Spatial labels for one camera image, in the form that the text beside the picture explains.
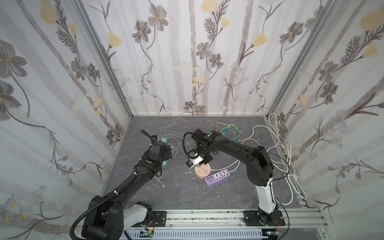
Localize purple power strip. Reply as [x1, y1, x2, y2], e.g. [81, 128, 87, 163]
[204, 169, 231, 186]

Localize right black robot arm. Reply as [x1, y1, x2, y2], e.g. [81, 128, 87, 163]
[182, 129, 282, 226]

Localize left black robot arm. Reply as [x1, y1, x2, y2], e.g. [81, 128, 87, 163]
[69, 130, 172, 240]

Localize round pink power socket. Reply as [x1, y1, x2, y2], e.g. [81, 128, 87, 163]
[194, 164, 212, 179]

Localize tangled pastel charger cables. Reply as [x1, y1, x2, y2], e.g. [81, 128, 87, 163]
[154, 133, 193, 189]

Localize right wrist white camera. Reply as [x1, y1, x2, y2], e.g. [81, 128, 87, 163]
[186, 156, 204, 169]

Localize green charging cable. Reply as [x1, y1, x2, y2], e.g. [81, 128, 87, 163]
[218, 124, 243, 140]

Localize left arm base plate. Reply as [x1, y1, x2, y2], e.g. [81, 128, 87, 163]
[131, 211, 167, 228]

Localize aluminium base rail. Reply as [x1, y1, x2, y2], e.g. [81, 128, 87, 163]
[80, 208, 334, 240]

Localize white power cords bundle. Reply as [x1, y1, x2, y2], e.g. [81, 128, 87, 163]
[209, 112, 308, 207]

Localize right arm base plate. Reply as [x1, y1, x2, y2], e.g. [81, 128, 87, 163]
[243, 210, 286, 227]

